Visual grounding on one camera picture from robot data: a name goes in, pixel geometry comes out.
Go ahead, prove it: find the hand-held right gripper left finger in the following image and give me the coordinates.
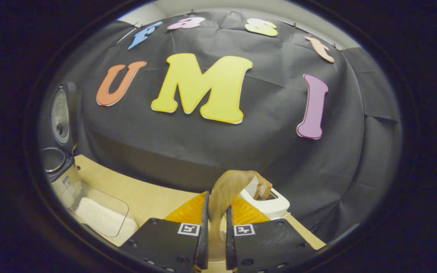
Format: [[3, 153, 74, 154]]
[[122, 191, 210, 271]]

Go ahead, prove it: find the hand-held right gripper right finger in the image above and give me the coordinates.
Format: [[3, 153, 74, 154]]
[[225, 195, 318, 271]]

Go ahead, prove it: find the wooden spoon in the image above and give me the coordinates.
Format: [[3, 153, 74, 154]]
[[207, 170, 259, 264]]

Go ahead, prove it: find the white rice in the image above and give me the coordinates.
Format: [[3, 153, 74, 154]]
[[74, 196, 137, 243]]

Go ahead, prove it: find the toasted bread slice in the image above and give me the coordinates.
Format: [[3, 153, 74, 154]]
[[244, 171, 273, 201]]

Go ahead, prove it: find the white toaster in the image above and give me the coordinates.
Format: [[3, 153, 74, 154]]
[[239, 186, 291, 220]]

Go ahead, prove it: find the grey rice cooker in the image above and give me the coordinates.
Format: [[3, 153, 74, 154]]
[[40, 81, 80, 198]]

